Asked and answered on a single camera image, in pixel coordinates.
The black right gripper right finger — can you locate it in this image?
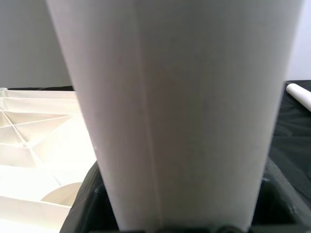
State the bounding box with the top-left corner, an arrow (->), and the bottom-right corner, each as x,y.
250,157 -> 311,233

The white plastic children table top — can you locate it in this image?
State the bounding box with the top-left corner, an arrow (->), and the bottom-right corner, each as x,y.
0,87 -> 98,228

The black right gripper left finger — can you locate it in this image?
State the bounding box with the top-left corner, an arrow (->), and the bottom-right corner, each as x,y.
59,162 -> 122,233

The black table cloth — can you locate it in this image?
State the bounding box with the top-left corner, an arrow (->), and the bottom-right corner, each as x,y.
7,80 -> 311,233

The white plastic table leg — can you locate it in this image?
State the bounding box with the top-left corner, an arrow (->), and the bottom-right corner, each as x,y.
45,0 -> 304,233
285,83 -> 311,110

